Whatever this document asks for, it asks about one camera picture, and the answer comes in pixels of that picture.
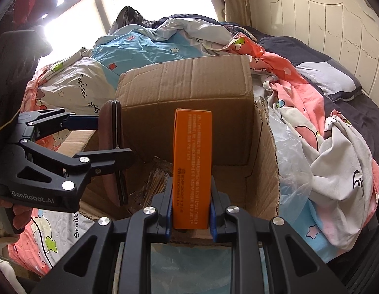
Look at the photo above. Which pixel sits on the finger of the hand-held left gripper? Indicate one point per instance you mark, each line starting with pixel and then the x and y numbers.
pixel 109 159
pixel 82 123

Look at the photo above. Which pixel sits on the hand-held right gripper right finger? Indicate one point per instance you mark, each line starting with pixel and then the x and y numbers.
pixel 212 223

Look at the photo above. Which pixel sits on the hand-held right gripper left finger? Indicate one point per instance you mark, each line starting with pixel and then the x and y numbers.
pixel 168 225

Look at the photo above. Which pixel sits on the brown glasses case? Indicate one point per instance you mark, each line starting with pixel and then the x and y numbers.
pixel 108 134

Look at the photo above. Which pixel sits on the pack of cotton swabs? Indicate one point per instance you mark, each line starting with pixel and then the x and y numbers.
pixel 159 177

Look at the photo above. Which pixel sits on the orange paper box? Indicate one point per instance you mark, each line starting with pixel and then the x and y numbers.
pixel 192 159

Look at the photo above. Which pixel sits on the brown cardboard box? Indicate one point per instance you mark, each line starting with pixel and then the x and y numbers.
pixel 192 82

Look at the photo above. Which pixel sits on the person's left hand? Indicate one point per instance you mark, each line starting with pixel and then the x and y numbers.
pixel 22 217

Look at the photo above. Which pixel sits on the dark grey garment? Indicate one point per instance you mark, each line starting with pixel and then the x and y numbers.
pixel 131 17

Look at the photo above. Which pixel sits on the cartoon star printed duvet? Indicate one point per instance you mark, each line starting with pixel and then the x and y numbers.
pixel 330 165

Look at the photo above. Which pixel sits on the white and navy quilt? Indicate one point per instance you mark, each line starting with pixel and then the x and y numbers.
pixel 183 29

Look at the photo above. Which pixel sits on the navy patchwork pillow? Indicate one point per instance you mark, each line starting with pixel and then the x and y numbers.
pixel 284 49

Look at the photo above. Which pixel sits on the cream bed headboard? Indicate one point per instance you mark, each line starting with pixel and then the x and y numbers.
pixel 315 21

